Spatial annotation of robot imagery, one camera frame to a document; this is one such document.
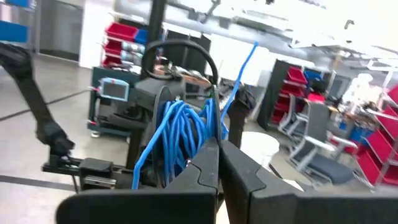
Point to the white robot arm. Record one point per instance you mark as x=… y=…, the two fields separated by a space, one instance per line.
x=360 y=87

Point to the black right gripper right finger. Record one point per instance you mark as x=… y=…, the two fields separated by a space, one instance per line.
x=258 y=202

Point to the wooden top desk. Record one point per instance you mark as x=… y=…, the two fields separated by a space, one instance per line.
x=196 y=79

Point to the white waste bin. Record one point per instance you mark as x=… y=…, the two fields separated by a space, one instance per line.
x=261 y=146

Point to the black shelf with red bins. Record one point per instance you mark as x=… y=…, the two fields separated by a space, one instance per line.
x=280 y=93

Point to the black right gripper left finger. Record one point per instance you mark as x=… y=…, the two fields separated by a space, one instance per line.
x=186 y=202

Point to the grey office chair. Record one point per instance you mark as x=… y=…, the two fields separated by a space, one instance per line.
x=329 y=168
x=287 y=121

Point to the metal rack with red bins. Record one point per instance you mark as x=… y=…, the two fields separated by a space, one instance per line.
x=379 y=149

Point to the dark teal equipment cart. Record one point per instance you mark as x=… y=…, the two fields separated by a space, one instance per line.
x=99 y=118

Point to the white partition panel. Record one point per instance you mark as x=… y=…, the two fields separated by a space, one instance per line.
x=236 y=56

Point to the light blue framed screen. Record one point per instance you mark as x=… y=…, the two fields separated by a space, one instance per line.
x=113 y=89

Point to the white shelf with red bins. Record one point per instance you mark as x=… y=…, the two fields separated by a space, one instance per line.
x=121 y=32

